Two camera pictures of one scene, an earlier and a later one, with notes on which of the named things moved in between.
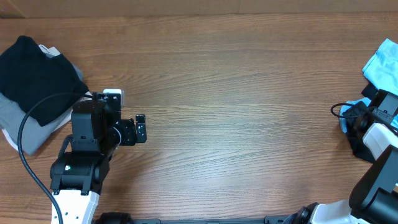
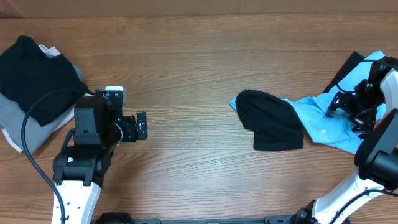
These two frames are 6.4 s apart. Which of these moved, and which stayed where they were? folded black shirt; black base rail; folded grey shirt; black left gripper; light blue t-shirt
Moved: light blue t-shirt
Stayed: black base rail; black left gripper; folded grey shirt; folded black shirt
